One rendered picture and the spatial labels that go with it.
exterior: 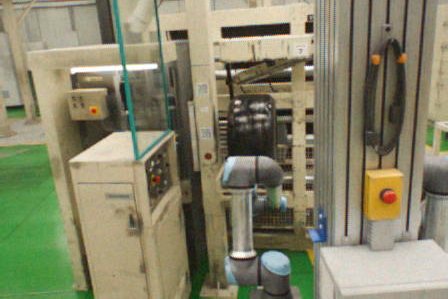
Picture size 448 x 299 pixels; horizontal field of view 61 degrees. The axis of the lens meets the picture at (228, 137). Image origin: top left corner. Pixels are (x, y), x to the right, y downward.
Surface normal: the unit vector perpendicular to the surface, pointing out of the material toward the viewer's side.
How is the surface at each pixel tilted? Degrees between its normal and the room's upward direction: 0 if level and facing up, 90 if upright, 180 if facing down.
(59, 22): 90
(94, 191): 90
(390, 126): 90
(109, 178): 90
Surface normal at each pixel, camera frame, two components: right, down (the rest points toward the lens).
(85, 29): 0.04, 0.28
